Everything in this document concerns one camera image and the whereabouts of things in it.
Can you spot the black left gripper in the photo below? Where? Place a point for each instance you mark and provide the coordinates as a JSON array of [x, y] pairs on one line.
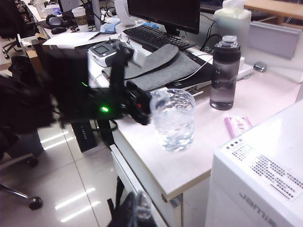
[[139, 106]]

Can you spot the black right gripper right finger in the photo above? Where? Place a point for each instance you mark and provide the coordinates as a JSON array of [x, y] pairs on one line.
[[145, 212]]

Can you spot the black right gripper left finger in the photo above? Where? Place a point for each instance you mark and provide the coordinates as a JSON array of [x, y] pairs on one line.
[[126, 212]]

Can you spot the clear plastic mug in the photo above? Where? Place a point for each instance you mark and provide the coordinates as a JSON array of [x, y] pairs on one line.
[[174, 127]]

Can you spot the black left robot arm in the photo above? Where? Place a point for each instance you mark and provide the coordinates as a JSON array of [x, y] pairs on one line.
[[66, 78]]

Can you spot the white desk cabinet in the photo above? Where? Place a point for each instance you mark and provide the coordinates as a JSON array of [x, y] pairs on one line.
[[132, 170]]

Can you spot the dark grey water bottle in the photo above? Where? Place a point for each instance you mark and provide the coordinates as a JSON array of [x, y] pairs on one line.
[[222, 78]]

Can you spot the white water dispenser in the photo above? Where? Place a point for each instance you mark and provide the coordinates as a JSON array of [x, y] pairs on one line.
[[260, 189]]

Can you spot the frosted desk partition panel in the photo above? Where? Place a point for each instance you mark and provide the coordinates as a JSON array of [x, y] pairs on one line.
[[274, 40]]

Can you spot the grey felt laptop sleeve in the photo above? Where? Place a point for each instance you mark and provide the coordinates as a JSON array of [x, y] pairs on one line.
[[154, 66]]

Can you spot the black laptop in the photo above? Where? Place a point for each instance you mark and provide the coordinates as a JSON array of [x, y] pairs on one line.
[[189, 82]]

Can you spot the black computer box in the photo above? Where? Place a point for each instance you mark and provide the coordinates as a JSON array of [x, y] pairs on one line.
[[84, 137]]

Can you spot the white remote controller with screen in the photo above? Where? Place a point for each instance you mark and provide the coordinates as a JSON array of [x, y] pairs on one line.
[[101, 53]]

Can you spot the black computer keyboard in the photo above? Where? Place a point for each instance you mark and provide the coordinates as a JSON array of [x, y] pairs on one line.
[[156, 37]]

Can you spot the blue cloth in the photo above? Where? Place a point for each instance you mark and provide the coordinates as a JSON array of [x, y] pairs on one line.
[[110, 26]]

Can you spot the black office chair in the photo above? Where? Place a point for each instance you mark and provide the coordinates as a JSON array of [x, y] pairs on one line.
[[35, 203], [9, 21]]

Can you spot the black computer monitor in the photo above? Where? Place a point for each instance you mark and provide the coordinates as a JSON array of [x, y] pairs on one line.
[[165, 14], [69, 6]]

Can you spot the white paper sheets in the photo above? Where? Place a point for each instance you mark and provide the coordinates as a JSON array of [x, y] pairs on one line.
[[71, 37]]

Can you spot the pink tissue packet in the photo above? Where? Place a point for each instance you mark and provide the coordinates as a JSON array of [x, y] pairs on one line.
[[237, 126]]

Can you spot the paper coffee cup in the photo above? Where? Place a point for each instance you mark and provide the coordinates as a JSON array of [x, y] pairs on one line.
[[80, 21]]

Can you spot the black computer mouse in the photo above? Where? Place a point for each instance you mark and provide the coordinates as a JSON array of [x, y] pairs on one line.
[[59, 30]]

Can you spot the translucent white tissue container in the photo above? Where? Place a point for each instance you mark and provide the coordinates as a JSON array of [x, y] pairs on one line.
[[233, 30]]

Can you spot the black headphones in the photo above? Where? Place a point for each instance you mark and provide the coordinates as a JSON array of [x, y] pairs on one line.
[[54, 20]]

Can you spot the silver round knob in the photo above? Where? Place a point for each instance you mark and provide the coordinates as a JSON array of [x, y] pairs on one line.
[[259, 66]]

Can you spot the wooden shelf board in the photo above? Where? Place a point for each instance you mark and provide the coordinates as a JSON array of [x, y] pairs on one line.
[[272, 7]]

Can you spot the white monitor stand post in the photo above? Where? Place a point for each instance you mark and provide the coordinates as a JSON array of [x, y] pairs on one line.
[[96, 14]]

